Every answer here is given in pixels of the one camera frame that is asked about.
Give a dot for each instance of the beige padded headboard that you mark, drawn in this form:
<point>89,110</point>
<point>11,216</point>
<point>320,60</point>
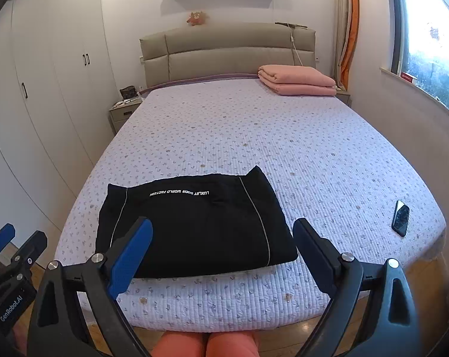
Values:
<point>224,52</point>

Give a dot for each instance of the grey nightstand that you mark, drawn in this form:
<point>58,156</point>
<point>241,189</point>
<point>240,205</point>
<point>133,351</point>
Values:
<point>344,97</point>
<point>124,117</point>

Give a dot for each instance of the folded pink blanket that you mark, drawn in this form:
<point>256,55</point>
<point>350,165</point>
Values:
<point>295,80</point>

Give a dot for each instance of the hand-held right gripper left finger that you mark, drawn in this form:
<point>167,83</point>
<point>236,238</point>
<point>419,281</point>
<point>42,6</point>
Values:
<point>129,256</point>

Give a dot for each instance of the wooden stick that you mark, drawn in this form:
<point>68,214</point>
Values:
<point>291,25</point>

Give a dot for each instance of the window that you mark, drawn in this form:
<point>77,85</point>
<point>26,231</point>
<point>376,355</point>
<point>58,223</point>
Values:
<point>429,37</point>

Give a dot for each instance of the bed with floral quilted cover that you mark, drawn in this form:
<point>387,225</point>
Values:
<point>246,137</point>

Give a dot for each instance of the small red box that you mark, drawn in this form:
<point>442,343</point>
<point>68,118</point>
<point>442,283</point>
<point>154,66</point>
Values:
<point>408,77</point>

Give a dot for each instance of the red plush toy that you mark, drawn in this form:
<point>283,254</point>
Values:
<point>196,18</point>

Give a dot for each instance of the brown patterned bag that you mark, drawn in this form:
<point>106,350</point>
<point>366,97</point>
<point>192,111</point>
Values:
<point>128,92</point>

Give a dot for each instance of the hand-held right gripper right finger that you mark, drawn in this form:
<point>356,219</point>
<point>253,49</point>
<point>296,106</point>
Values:
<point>313,253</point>

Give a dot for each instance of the black hooded jacket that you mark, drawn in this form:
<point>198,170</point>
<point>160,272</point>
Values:
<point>194,227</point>

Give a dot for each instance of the person's right leg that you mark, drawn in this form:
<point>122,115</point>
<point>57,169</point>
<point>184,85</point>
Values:
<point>233,345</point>

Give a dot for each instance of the white wardrobe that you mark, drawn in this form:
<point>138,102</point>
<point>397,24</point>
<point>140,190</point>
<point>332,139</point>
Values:
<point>42,81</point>

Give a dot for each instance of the black smartphone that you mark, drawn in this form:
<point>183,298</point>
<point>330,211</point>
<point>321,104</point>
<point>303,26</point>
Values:
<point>400,217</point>

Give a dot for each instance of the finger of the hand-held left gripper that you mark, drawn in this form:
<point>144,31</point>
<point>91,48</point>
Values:
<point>30,248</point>
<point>1,238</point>

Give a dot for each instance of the orange and beige curtain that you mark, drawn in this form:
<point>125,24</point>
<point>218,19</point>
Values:
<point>349,26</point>

